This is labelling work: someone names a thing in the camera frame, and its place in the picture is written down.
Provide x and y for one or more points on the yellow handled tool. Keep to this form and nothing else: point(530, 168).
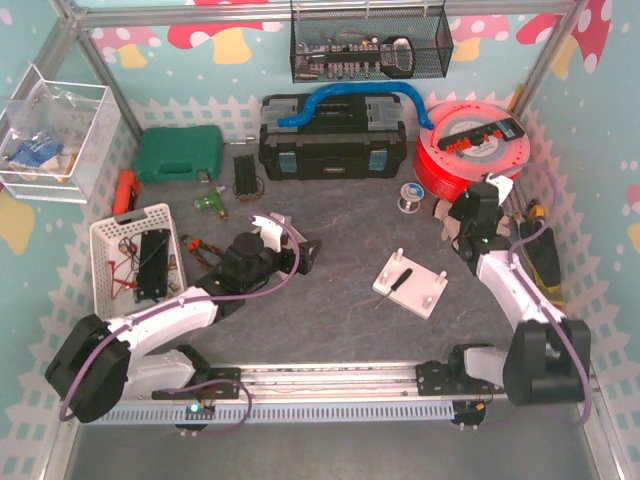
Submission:
point(534, 211)

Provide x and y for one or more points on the blue white gloves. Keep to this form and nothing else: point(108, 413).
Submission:
point(38, 152)

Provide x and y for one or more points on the solder wire spool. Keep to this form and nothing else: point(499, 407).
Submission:
point(411, 196)

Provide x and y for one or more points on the orange utility knife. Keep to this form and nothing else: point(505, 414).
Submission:
point(127, 192)

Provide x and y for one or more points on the green plastic case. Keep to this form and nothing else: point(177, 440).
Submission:
point(179, 154)

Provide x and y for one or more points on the black tool box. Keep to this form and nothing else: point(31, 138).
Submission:
point(349, 137)

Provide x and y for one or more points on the beige work glove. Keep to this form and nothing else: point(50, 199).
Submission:
point(451, 227)
point(441, 209)

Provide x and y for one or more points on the orange black pliers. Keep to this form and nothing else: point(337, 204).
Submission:
point(198, 249)

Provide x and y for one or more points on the black rubber glove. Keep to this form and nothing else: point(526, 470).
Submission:
point(543, 259)

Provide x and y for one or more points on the black battery holder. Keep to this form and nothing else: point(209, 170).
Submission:
point(248, 186)

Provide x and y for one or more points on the black wire mesh basket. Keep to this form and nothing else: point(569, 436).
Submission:
point(369, 45)

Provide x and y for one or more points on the white perforated basket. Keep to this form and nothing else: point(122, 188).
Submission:
point(115, 259)

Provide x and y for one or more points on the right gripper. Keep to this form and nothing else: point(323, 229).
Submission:
point(463, 220)

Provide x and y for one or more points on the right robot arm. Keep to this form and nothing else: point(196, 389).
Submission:
point(547, 361)

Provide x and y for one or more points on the black handled screwdriver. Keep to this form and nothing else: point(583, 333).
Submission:
point(404, 276)

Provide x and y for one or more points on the white peg board fixture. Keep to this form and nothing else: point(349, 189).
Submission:
point(420, 293)

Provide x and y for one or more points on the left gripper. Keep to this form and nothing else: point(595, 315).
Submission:
point(304, 256)

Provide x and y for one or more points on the red tubing spool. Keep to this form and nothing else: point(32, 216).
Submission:
point(446, 175)

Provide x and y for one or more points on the black socket holder rail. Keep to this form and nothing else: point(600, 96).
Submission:
point(506, 129)

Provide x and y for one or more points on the black circuit board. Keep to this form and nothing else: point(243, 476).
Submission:
point(152, 276)

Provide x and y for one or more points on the clear acrylic wall box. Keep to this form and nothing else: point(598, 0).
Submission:
point(85, 117)

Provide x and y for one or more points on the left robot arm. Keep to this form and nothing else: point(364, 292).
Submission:
point(102, 361)

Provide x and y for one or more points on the green toy drill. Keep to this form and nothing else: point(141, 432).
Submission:
point(213, 200)

